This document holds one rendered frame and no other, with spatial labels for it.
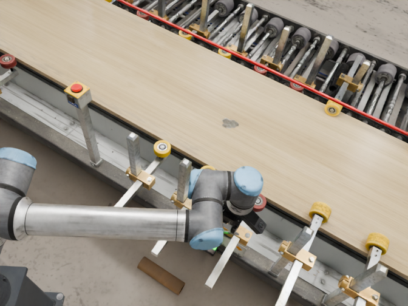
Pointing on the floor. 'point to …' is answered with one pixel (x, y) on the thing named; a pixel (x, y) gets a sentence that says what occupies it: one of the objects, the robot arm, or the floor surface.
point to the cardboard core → (161, 275)
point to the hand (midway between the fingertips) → (234, 231)
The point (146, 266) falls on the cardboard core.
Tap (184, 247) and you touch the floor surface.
